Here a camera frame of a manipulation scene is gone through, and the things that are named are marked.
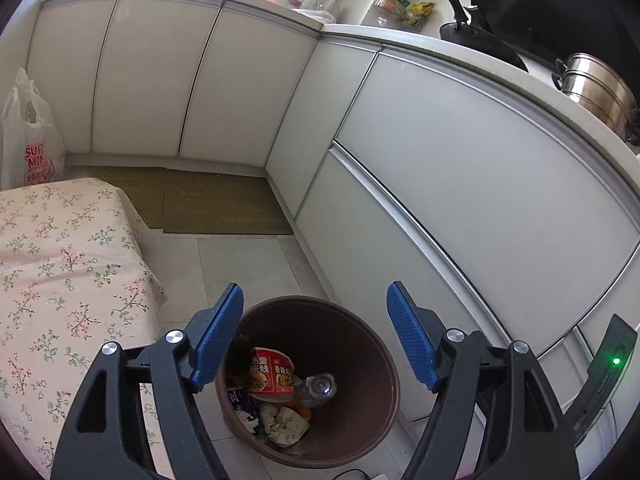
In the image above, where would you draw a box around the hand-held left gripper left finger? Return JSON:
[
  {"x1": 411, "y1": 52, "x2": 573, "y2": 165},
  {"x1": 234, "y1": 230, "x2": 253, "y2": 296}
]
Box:
[{"x1": 50, "y1": 282, "x2": 245, "y2": 480}]

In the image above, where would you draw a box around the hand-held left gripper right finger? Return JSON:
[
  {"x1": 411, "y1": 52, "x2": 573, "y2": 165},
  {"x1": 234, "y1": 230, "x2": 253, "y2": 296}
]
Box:
[{"x1": 386, "y1": 281, "x2": 581, "y2": 480}]

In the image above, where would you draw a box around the red instant noodle cup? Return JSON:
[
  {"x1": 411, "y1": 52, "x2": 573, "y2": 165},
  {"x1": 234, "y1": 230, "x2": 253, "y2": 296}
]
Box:
[{"x1": 247, "y1": 346, "x2": 296, "y2": 403}]

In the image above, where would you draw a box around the brown round waste bin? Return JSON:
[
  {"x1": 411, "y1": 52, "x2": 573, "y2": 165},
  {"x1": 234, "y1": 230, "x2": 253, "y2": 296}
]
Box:
[{"x1": 216, "y1": 296, "x2": 402, "y2": 470}]

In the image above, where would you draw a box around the clear plastic bottle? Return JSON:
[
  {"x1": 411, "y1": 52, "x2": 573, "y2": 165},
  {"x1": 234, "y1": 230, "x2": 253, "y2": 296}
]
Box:
[{"x1": 290, "y1": 372, "x2": 338, "y2": 408}]

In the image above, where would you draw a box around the dark brown floor mat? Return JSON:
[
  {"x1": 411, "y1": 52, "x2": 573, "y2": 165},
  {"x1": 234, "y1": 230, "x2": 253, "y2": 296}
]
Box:
[{"x1": 162, "y1": 167, "x2": 296, "y2": 236}]

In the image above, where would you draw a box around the white kitchen base cabinet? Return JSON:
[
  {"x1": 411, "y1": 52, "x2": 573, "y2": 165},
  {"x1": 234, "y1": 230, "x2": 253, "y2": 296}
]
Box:
[
  {"x1": 25, "y1": 0, "x2": 321, "y2": 168},
  {"x1": 265, "y1": 25, "x2": 640, "y2": 411}
]

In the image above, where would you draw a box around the floral tablecloth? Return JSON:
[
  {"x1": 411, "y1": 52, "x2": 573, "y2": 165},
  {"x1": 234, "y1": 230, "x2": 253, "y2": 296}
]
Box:
[{"x1": 0, "y1": 177, "x2": 168, "y2": 480}]

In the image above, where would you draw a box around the light brown floor mat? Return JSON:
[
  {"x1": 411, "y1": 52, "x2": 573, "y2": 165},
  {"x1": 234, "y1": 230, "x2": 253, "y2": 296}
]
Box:
[{"x1": 67, "y1": 164, "x2": 171, "y2": 231}]

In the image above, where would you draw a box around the white plastic shopping bag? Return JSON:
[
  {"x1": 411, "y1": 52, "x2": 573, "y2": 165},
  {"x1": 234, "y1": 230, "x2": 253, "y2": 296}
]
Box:
[{"x1": 0, "y1": 67, "x2": 67, "y2": 191}]

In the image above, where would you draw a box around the stainless steel pot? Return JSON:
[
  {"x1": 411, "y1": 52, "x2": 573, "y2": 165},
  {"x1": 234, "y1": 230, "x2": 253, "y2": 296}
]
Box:
[{"x1": 551, "y1": 52, "x2": 640, "y2": 143}]

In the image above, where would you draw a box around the white kitchen countertop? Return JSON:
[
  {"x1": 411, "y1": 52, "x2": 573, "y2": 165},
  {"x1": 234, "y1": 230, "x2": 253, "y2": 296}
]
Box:
[{"x1": 42, "y1": 0, "x2": 640, "y2": 171}]

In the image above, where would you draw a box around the black wok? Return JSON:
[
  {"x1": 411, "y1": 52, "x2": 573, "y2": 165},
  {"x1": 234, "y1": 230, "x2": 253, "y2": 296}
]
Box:
[{"x1": 431, "y1": 0, "x2": 530, "y2": 73}]

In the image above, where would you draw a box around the crinkled yellow bag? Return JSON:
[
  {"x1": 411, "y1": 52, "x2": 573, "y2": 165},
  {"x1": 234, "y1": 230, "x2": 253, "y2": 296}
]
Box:
[{"x1": 407, "y1": 1, "x2": 436, "y2": 28}]

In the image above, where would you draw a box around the clear plastic container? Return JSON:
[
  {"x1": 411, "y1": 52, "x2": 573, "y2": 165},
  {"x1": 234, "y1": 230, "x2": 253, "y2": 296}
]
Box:
[{"x1": 292, "y1": 2, "x2": 326, "y2": 21}]

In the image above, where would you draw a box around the black range hood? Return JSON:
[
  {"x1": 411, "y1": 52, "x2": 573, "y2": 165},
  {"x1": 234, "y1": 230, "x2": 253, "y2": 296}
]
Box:
[{"x1": 467, "y1": 0, "x2": 640, "y2": 68}]

